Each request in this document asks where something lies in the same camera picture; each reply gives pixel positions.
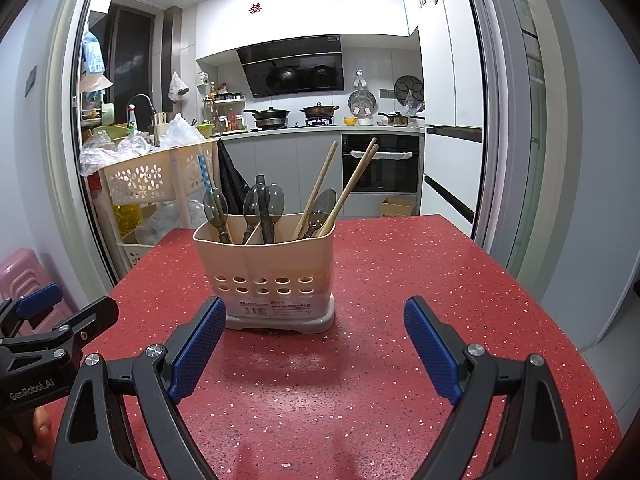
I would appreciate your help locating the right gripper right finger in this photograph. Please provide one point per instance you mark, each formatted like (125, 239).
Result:
(465, 380)

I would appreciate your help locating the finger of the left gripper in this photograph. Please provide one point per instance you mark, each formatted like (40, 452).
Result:
(86, 325)
(42, 299)

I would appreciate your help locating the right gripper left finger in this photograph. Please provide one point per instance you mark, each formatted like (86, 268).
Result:
(164, 374)

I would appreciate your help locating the dark straight utensil handle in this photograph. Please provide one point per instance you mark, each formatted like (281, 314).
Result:
(263, 197)

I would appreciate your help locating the person's left hand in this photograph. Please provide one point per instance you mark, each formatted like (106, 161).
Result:
(39, 439)

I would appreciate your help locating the pink plastic stool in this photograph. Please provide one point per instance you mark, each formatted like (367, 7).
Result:
(22, 274)

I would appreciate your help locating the beige perforated storage cart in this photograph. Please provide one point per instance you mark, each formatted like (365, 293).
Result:
(164, 177)

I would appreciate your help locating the beige plastic utensil holder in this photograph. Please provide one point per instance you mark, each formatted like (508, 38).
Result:
(286, 285)

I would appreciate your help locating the translucent brown spoon left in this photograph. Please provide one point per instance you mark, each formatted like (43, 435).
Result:
(216, 211)

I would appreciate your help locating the translucent brown spoon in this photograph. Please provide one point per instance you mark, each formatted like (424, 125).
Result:
(251, 213)
(216, 211)
(319, 212)

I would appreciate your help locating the cardboard box on floor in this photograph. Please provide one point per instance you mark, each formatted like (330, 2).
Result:
(395, 207)

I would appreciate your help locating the translucent brown spoon middle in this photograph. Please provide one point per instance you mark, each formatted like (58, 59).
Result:
(251, 213)

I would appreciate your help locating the blue patterned chopstick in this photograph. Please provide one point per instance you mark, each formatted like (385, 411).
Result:
(207, 180)

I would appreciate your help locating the black hanging bag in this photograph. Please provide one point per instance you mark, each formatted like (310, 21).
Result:
(231, 183)

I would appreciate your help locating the wooden chopstick left of pair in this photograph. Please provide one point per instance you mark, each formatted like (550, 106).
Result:
(303, 220)

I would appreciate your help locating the wooden chopstick of pair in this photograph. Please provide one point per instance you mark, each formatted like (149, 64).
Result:
(367, 156)
(303, 220)

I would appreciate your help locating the translucent brown spoon right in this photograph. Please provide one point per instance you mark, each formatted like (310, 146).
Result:
(319, 212)

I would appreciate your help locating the wooden chopstick right of pair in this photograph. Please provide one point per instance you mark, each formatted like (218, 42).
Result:
(367, 156)

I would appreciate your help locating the black wok left burner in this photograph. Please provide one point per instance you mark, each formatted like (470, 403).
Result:
(270, 118)

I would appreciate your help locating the brown pot right burner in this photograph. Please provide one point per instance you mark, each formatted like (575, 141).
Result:
(319, 111)

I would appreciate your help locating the black range hood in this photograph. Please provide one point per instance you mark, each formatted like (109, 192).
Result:
(308, 64)

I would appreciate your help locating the white refrigerator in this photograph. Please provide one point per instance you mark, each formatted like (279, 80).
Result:
(453, 108)

